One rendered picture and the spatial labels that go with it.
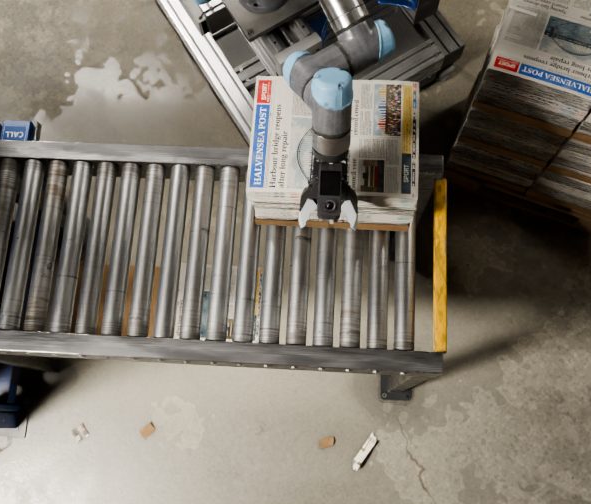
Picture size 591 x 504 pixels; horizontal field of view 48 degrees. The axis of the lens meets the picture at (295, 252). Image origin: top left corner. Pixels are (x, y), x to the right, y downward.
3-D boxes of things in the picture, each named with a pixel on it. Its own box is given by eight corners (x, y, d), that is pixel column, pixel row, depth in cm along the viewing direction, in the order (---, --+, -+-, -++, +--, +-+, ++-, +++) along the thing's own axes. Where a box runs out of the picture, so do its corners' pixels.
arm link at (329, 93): (340, 60, 125) (362, 81, 120) (338, 111, 133) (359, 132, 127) (302, 69, 123) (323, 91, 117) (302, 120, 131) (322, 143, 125)
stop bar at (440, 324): (446, 180, 168) (448, 178, 166) (446, 354, 157) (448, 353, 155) (433, 180, 169) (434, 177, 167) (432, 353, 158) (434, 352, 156)
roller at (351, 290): (362, 174, 176) (368, 167, 171) (356, 354, 164) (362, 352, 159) (343, 172, 175) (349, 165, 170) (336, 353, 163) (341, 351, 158)
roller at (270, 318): (288, 171, 177) (291, 165, 172) (277, 350, 165) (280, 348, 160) (269, 169, 176) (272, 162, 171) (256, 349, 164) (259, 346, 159)
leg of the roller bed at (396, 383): (404, 376, 235) (434, 356, 169) (404, 393, 233) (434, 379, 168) (387, 375, 235) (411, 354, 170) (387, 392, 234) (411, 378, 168)
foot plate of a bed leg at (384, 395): (415, 364, 236) (415, 364, 235) (415, 406, 232) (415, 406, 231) (377, 362, 237) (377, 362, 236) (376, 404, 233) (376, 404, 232)
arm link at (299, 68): (332, 65, 139) (358, 89, 132) (285, 90, 138) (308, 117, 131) (323, 32, 133) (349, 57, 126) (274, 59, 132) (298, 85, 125)
